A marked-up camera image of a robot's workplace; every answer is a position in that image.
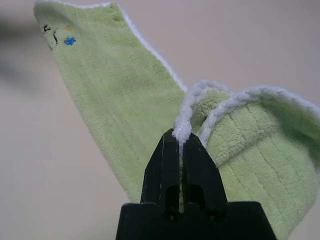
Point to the green towel with white trim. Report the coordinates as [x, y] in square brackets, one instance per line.
[112, 87]

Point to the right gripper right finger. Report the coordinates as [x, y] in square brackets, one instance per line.
[200, 172]

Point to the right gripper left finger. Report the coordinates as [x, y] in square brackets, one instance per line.
[160, 170]

